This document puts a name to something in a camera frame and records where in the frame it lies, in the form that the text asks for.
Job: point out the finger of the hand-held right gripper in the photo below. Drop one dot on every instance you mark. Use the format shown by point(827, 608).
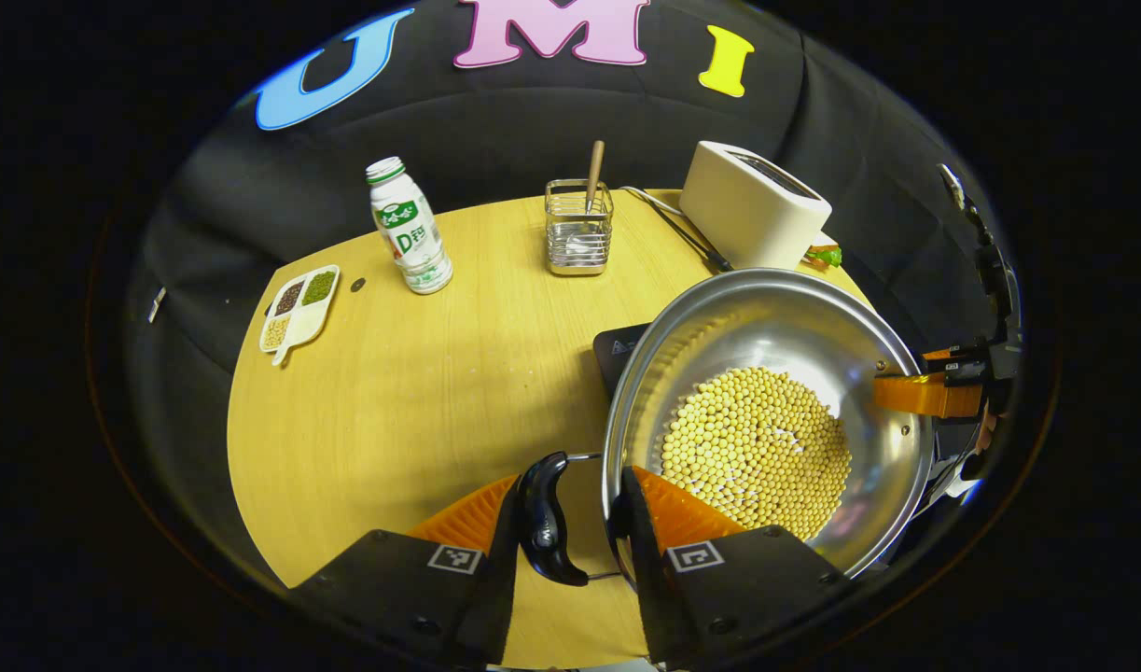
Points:
point(915, 394)

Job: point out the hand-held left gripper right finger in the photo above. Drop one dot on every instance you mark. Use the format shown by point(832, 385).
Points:
point(649, 579)

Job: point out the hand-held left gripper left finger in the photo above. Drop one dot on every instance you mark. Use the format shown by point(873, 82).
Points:
point(505, 597)

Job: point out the stainless steel pot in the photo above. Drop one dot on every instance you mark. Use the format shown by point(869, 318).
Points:
point(766, 317)

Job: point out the black induction cooktop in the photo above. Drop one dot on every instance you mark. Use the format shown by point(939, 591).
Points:
point(617, 350)

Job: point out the pile of yellow soybeans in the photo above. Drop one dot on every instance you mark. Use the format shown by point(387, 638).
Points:
point(757, 439)

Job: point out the sandwich with lettuce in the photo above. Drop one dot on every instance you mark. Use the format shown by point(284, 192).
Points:
point(824, 255)

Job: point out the white toaster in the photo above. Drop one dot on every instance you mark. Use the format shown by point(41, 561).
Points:
point(747, 210)

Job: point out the white divided bean dish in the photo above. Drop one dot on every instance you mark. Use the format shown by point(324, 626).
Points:
point(299, 313)

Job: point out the white green label bottle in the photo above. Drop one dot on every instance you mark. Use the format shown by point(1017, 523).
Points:
point(410, 233)

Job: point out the silver clip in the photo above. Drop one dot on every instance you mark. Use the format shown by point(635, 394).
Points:
point(157, 304)

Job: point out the black backdrop cloth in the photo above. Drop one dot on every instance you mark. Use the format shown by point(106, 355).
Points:
point(495, 140)

